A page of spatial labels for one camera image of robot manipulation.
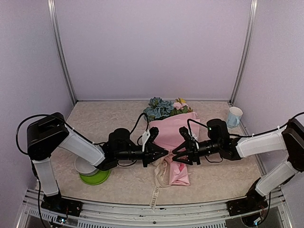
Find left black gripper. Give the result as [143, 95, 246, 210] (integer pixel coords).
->
[116, 143, 169, 167]

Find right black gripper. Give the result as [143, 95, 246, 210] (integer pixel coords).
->
[172, 139, 221, 166]

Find beige printed ribbon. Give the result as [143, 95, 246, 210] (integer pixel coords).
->
[149, 153, 173, 211]

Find pink wrapping paper sheet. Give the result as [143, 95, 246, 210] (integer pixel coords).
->
[150, 112, 200, 186]

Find blue fake flower bunch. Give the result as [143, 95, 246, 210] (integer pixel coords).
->
[143, 97, 174, 122]

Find pale pink fake flower stem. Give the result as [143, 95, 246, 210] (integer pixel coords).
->
[173, 101, 193, 115]

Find yellow fake flower stem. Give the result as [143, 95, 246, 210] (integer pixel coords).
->
[176, 98, 186, 104]

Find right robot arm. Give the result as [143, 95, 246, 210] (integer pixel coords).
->
[172, 117, 304, 211]

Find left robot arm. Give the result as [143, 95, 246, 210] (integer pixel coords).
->
[27, 112, 169, 211]

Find green plastic plate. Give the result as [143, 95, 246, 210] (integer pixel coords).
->
[79, 170, 111, 186]

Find light blue mug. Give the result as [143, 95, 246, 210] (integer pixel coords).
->
[227, 106, 243, 128]

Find white ceramic bowl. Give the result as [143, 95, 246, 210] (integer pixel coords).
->
[74, 157, 98, 176]

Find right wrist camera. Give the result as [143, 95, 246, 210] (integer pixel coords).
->
[179, 126, 198, 149]

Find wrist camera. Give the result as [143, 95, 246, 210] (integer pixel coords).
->
[179, 126, 198, 149]
[142, 127, 159, 152]

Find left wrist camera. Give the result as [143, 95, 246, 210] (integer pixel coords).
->
[142, 127, 159, 152]

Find front aluminium rail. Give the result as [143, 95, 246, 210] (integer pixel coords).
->
[13, 189, 295, 228]

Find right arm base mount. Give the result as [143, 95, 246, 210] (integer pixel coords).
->
[227, 197, 268, 216]

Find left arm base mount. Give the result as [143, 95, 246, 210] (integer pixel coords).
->
[41, 197, 83, 217]

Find right aluminium frame post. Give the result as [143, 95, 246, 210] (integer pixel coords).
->
[229, 0, 258, 105]

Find aluminium frame post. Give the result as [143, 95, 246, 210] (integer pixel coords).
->
[229, 0, 258, 105]
[47, 0, 78, 106]

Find left aluminium frame post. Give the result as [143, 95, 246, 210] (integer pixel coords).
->
[47, 0, 78, 106]

